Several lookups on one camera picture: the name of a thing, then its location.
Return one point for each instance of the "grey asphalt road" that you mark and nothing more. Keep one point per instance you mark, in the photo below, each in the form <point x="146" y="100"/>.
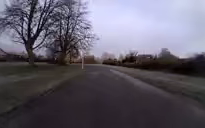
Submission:
<point x="103" y="100"/>

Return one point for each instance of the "distant house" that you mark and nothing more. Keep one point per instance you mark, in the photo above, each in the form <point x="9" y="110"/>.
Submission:
<point x="144" y="57"/>

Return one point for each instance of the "frosty grass verge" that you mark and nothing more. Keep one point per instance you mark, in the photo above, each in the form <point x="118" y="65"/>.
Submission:
<point x="183" y="83"/>
<point x="20" y="83"/>

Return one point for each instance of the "large bare tree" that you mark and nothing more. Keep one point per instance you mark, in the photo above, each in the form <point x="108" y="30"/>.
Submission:
<point x="29" y="26"/>

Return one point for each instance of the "white post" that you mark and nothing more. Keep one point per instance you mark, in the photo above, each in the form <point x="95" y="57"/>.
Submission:
<point x="82" y="61"/>

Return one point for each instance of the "dark hedge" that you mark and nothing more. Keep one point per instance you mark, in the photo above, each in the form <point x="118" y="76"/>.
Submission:
<point x="176" y="65"/>

